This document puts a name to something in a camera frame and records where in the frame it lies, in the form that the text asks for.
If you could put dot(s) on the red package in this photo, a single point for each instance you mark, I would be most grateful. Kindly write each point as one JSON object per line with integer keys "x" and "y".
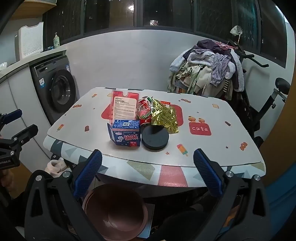
{"x": 123, "y": 104}

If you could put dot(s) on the white cabinet counter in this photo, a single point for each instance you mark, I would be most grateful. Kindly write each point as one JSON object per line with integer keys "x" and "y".
{"x": 13, "y": 97}

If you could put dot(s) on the wooden wall cabinet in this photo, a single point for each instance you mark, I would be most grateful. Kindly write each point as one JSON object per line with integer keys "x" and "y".
{"x": 30, "y": 9}

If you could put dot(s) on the black round lid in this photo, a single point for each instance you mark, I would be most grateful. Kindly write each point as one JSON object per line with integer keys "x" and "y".
{"x": 155, "y": 138}

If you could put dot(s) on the blue fabric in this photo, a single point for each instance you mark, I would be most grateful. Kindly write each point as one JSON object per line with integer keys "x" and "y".
{"x": 279, "y": 204}

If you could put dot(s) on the grey washing machine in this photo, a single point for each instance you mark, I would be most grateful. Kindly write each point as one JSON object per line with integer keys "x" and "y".
{"x": 62, "y": 90}

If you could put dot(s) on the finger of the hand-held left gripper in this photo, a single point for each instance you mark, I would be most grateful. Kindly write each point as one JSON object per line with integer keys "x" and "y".
{"x": 13, "y": 115}
{"x": 25, "y": 133}

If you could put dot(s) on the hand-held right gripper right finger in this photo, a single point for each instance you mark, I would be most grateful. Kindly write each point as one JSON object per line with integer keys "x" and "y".
{"x": 208, "y": 171}

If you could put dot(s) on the white booklet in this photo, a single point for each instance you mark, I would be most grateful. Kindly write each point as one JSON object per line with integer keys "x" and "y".
{"x": 150, "y": 220}

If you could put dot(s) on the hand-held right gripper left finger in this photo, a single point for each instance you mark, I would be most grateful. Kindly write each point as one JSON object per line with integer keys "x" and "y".
{"x": 89, "y": 171}

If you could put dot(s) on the black exercise bike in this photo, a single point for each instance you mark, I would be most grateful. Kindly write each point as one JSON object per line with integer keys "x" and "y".
{"x": 266, "y": 106}

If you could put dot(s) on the dark window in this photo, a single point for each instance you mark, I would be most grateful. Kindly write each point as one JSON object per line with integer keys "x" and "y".
{"x": 161, "y": 14}

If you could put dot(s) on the cartoon print table mat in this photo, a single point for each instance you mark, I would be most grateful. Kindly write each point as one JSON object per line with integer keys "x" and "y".
{"x": 208, "y": 148}

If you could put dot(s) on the person's left hand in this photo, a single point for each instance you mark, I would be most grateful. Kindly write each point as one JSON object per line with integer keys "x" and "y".
{"x": 5, "y": 182}

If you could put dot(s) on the white crumpled cloth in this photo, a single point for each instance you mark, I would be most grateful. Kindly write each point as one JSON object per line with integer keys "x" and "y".
{"x": 236, "y": 30}

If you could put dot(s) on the white plastic bag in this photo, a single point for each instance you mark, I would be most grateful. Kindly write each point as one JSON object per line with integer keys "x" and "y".
{"x": 3, "y": 67}

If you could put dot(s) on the green soap pump bottle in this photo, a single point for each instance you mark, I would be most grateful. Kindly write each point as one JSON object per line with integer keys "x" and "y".
{"x": 56, "y": 42}

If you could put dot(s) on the blue carton box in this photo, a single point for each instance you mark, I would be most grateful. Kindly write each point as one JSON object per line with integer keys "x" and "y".
{"x": 126, "y": 138}

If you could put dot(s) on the brown plastic trash bin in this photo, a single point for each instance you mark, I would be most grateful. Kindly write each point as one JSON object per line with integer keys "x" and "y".
{"x": 115, "y": 213}

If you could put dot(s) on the beige fluffy slipper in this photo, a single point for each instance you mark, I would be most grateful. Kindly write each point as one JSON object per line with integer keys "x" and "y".
{"x": 54, "y": 168}

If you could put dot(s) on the red snack wrapper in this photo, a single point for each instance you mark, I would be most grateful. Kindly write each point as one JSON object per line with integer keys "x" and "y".
{"x": 144, "y": 107}

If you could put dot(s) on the pile of clothes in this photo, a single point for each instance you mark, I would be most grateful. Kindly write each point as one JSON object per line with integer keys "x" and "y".
{"x": 203, "y": 69}

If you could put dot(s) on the white laundry basket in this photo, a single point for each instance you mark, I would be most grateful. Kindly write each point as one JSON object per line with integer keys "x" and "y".
{"x": 30, "y": 41}

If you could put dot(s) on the gold foil wrapper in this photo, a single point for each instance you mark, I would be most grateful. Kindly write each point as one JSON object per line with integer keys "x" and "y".
{"x": 165, "y": 115}

